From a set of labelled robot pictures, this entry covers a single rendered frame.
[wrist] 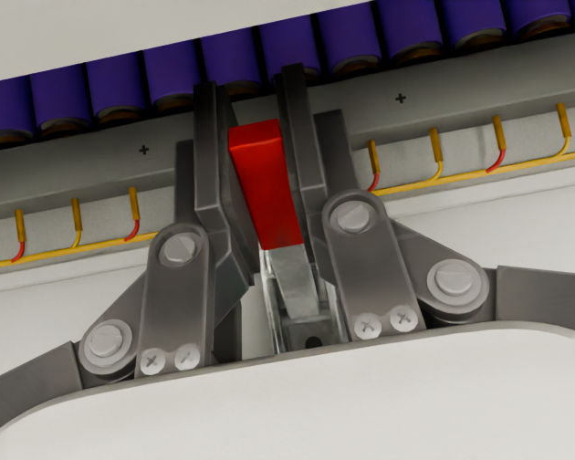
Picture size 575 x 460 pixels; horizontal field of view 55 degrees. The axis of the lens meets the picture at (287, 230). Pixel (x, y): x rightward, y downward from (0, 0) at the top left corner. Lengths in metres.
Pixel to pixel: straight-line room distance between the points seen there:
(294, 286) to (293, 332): 0.04
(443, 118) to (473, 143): 0.03
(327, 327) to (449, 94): 0.08
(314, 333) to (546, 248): 0.08
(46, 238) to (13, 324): 0.03
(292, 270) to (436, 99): 0.07
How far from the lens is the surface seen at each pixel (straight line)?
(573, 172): 0.20
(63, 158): 0.19
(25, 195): 0.20
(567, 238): 0.21
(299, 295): 0.16
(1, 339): 0.23
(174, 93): 0.19
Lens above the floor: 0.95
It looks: 68 degrees down
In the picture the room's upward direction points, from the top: 21 degrees counter-clockwise
